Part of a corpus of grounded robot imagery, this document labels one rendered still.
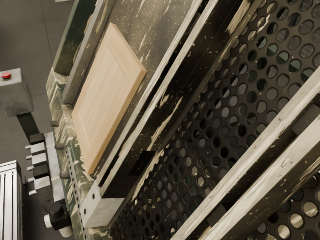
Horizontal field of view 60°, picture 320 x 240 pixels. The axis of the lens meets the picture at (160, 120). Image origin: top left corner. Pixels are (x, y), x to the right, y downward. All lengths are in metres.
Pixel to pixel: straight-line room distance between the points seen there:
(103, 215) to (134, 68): 0.41
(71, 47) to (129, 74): 0.63
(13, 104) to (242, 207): 1.22
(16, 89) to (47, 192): 0.50
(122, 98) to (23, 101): 0.73
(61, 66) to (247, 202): 1.17
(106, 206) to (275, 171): 0.51
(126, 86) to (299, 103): 0.53
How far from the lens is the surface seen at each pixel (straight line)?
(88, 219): 0.80
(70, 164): 1.00
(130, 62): 0.80
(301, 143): 0.36
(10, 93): 1.41
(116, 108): 0.82
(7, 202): 1.85
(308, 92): 0.36
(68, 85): 1.20
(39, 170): 1.19
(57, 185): 1.15
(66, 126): 1.11
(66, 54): 1.39
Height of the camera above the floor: 1.65
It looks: 43 degrees down
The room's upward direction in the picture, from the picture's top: straight up
